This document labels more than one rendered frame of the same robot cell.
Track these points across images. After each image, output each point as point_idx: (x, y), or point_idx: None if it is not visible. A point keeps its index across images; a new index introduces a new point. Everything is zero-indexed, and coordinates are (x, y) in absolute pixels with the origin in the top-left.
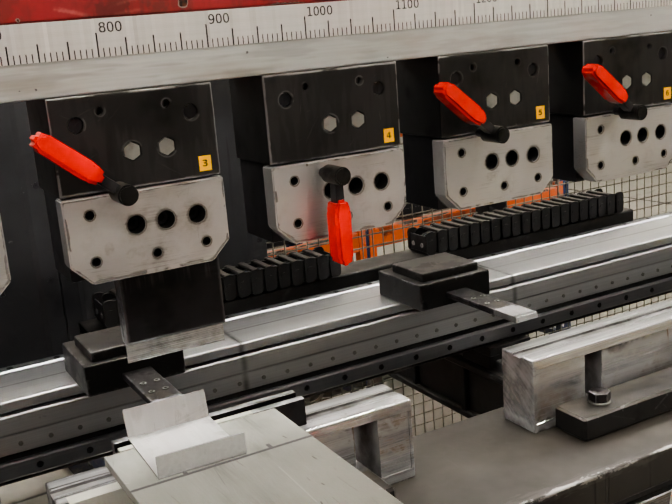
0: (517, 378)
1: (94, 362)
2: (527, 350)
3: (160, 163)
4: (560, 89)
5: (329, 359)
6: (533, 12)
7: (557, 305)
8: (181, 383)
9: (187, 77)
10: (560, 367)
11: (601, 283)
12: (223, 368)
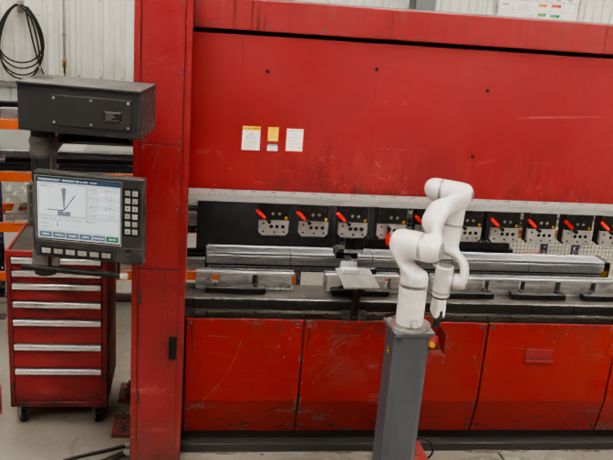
0: (430, 280)
1: (338, 251)
2: (434, 275)
3: (357, 219)
4: None
5: (394, 266)
6: None
7: None
8: (357, 261)
9: (365, 205)
10: None
11: (482, 267)
12: (367, 260)
